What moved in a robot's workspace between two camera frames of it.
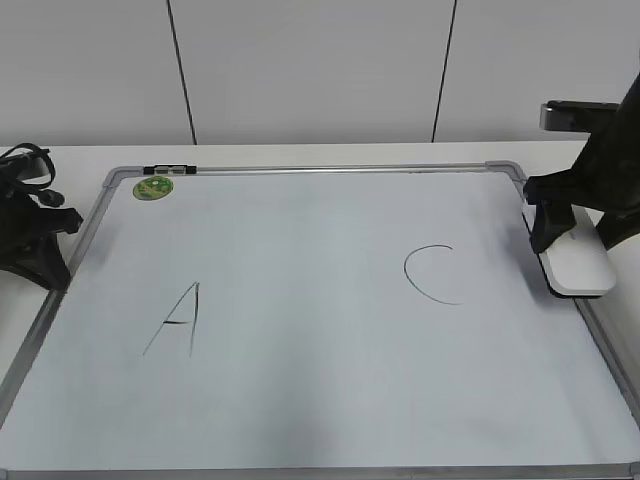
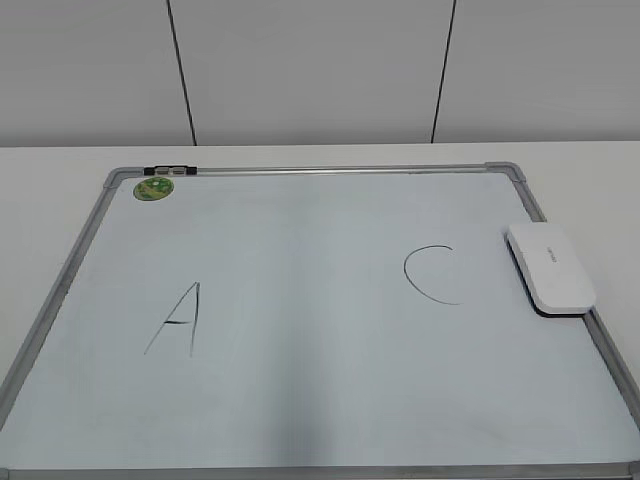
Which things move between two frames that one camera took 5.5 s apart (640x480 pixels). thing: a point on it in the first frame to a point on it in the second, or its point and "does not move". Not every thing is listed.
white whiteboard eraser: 577,263 to 551,269
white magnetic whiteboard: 380,321 does not move
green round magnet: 152,187 does not move
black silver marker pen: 170,169 does not move
